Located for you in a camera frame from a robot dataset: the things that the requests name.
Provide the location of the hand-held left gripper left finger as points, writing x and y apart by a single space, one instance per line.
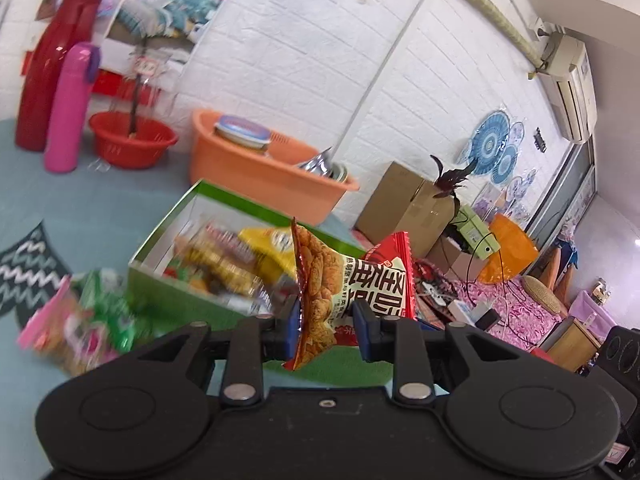
286 332

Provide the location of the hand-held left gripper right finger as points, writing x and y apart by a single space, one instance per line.
367 335

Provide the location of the red biscuit snack packet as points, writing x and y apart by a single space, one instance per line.
320 280

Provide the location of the golden snack packet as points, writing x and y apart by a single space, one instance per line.
225 275

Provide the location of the red checked snack packet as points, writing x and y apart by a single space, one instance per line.
227 240

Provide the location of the green cardboard box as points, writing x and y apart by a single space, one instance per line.
170 295

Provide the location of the purple cloth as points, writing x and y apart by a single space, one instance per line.
595 312

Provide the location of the white power strip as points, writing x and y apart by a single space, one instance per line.
462 311

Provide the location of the woven straw cushion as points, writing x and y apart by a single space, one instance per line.
542 295

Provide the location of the pink floral cloth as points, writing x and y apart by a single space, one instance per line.
520 320

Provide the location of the small cardboard box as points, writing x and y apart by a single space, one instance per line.
452 260

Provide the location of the black power adapter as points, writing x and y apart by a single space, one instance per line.
486 319

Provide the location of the brown cardboard box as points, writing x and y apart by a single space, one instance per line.
400 210

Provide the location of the small green box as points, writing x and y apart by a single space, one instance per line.
477 232

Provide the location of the orange plastic basin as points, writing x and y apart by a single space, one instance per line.
250 180

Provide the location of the orange plastic bag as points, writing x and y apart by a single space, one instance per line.
510 250

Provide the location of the silver foil bag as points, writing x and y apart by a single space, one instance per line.
316 164

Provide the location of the dark purple plant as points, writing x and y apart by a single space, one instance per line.
450 180

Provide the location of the green snack packet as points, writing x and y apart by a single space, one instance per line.
110 315

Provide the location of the blue lidded container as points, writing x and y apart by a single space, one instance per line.
242 130

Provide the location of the small blue paper fan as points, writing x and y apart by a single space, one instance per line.
517 132
502 165

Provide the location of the large blue paper fan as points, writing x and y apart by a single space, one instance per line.
490 140

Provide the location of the pink snack packet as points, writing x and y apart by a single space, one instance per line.
50 325

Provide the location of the red plastic basin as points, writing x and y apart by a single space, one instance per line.
130 147

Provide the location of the black white zigzag cloth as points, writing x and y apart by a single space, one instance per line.
30 275

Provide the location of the white air conditioner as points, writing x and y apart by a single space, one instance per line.
572 80

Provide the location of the red paper banner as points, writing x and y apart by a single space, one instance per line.
115 85

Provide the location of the pink bottle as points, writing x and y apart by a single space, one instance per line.
67 110

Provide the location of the red thermos jug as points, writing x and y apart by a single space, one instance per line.
42 85

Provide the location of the white wall conduit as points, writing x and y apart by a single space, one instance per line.
385 65

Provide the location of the teal bedding wall poster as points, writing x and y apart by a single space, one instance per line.
180 0

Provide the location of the beige wall pipe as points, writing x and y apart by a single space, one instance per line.
490 5

